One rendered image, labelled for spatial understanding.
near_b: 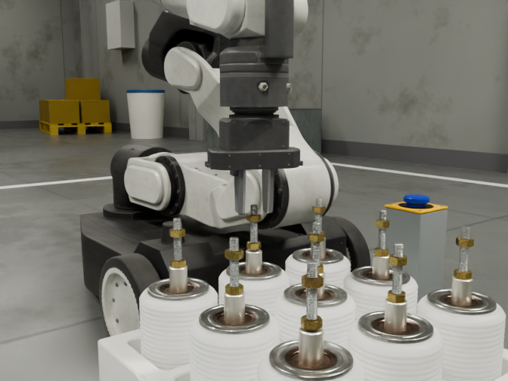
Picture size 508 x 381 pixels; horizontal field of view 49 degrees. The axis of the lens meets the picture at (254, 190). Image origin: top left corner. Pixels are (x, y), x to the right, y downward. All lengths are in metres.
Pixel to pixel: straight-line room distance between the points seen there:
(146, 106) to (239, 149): 6.01
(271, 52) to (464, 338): 0.38
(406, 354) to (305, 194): 0.50
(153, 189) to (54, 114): 6.48
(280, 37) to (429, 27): 3.69
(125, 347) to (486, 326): 0.42
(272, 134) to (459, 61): 3.52
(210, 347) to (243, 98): 0.30
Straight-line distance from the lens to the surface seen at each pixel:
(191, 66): 1.16
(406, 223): 0.90
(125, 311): 1.08
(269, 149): 0.71
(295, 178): 1.00
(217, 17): 0.70
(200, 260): 1.05
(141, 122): 6.73
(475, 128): 4.10
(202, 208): 1.21
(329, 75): 4.95
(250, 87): 0.69
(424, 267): 0.91
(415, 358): 0.57
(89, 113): 7.82
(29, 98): 9.68
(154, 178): 1.29
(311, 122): 4.74
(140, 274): 1.00
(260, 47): 0.69
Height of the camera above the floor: 0.48
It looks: 9 degrees down
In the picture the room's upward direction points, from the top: straight up
